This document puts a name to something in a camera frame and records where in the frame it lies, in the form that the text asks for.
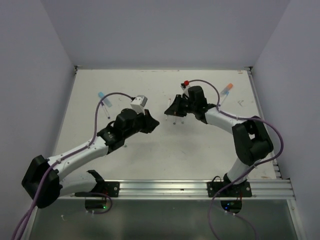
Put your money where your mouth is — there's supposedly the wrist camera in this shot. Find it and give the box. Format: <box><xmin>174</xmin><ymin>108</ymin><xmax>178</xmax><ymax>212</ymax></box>
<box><xmin>180</xmin><ymin>80</ymin><xmax>190</xmax><ymax>97</ymax></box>
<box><xmin>130</xmin><ymin>95</ymin><xmax>148</xmax><ymax>114</ymax></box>

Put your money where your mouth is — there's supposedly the light blue highlighter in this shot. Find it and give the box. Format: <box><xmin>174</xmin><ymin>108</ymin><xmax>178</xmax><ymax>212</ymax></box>
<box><xmin>98</xmin><ymin>91</ymin><xmax>113</xmax><ymax>108</ymax></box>

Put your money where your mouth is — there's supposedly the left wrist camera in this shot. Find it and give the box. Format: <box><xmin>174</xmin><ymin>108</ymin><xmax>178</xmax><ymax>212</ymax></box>
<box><xmin>130</xmin><ymin>95</ymin><xmax>148</xmax><ymax>114</ymax></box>

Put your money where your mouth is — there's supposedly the aluminium rail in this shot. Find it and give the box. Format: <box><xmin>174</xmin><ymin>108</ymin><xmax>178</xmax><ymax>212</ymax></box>
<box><xmin>31</xmin><ymin>178</ymin><xmax>293</xmax><ymax>201</ymax></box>

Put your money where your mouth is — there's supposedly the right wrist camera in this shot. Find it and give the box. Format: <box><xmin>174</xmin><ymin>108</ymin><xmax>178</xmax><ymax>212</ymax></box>
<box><xmin>180</xmin><ymin>80</ymin><xmax>190</xmax><ymax>97</ymax></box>

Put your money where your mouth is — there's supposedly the orange highlighter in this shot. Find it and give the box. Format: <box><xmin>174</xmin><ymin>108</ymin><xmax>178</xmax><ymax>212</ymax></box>
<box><xmin>220</xmin><ymin>83</ymin><xmax>234</xmax><ymax>96</ymax></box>

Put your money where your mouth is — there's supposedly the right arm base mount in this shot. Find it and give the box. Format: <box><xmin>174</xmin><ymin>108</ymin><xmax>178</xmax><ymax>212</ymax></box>
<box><xmin>206</xmin><ymin>174</ymin><xmax>253</xmax><ymax>214</ymax></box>

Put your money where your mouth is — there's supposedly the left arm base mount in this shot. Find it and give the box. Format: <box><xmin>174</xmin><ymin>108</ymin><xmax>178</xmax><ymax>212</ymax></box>
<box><xmin>74</xmin><ymin>170</ymin><xmax>120</xmax><ymax>215</ymax></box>

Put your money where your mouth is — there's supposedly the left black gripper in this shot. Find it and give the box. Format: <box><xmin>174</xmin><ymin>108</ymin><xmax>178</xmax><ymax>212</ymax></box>
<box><xmin>123</xmin><ymin>108</ymin><xmax>159</xmax><ymax>139</ymax></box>

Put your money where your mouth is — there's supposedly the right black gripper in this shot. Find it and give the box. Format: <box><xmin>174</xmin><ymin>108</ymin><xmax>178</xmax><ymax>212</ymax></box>
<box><xmin>165</xmin><ymin>93</ymin><xmax>197</xmax><ymax>117</ymax></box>

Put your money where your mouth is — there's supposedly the blue pen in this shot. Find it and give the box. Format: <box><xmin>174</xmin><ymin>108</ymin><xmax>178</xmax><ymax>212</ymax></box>
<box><xmin>220</xmin><ymin>91</ymin><xmax>230</xmax><ymax>106</ymax></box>

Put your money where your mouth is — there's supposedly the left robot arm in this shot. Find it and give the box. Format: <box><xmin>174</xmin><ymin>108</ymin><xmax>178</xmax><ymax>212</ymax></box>
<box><xmin>21</xmin><ymin>108</ymin><xmax>160</xmax><ymax>209</ymax></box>

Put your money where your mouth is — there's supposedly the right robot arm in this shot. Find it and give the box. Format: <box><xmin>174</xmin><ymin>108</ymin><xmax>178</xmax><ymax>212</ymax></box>
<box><xmin>164</xmin><ymin>86</ymin><xmax>274</xmax><ymax>197</ymax></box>

